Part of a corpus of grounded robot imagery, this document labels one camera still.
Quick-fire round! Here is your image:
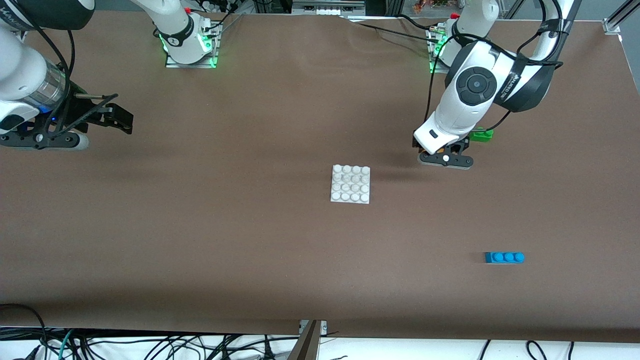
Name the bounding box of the grey box behind table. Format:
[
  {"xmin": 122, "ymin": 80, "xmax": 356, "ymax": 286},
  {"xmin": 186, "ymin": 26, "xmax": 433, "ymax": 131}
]
[{"xmin": 291, "ymin": 0, "xmax": 369, "ymax": 16}]

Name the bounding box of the aluminium profile beam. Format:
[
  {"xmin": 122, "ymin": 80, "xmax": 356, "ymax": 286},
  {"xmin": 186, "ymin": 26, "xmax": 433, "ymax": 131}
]
[{"xmin": 287, "ymin": 320, "xmax": 323, "ymax": 360}]

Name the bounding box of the black looped floor cable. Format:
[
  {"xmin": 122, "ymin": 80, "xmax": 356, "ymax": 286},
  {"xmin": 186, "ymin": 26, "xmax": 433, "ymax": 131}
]
[{"xmin": 0, "ymin": 303, "xmax": 49, "ymax": 360}]

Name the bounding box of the brown table cover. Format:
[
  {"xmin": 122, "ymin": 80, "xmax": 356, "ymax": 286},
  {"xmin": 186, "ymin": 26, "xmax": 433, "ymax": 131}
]
[{"xmin": 0, "ymin": 10, "xmax": 640, "ymax": 344}]

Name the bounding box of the aluminium frame corner bracket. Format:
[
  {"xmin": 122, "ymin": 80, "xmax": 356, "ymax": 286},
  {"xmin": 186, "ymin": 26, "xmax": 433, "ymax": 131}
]
[{"xmin": 602, "ymin": 0, "xmax": 640, "ymax": 35}]

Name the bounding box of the white studded base plate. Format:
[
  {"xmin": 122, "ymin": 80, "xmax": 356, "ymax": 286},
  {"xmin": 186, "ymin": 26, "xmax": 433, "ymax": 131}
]
[{"xmin": 330, "ymin": 164, "xmax": 372, "ymax": 205}]

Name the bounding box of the teal floor cable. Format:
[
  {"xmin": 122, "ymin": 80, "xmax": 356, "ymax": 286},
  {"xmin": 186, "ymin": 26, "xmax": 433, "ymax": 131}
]
[{"xmin": 56, "ymin": 328, "xmax": 77, "ymax": 360}]

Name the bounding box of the small metal table bracket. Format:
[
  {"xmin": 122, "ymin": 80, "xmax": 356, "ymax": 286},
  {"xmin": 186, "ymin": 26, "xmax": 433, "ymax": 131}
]
[{"xmin": 298, "ymin": 319, "xmax": 329, "ymax": 335}]

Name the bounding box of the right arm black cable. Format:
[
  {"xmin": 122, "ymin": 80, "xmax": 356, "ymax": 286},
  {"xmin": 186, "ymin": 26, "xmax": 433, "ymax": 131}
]
[{"xmin": 10, "ymin": 5, "xmax": 120, "ymax": 138}]

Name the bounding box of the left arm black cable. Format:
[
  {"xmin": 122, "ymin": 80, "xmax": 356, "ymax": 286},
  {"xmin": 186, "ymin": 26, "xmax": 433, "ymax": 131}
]
[{"xmin": 426, "ymin": 0, "xmax": 565, "ymax": 132}]

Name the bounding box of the colourful background item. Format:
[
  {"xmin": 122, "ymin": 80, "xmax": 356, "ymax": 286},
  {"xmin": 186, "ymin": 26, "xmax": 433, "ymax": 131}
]
[{"xmin": 412, "ymin": 0, "xmax": 452, "ymax": 13}]

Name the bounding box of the blue three-stud block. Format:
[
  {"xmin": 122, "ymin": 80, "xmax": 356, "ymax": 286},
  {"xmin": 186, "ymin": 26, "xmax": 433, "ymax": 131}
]
[{"xmin": 484, "ymin": 251, "xmax": 526, "ymax": 265}]

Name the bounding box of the black cable across table cover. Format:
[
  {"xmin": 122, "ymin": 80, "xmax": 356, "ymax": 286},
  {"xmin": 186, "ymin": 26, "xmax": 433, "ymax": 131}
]
[{"xmin": 344, "ymin": 14, "xmax": 442, "ymax": 42}]

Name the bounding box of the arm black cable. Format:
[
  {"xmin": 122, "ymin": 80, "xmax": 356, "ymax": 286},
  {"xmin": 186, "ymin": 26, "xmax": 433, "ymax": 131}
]
[
  {"xmin": 10, "ymin": 5, "xmax": 120, "ymax": 138},
  {"xmin": 426, "ymin": 0, "xmax": 565, "ymax": 132}
]

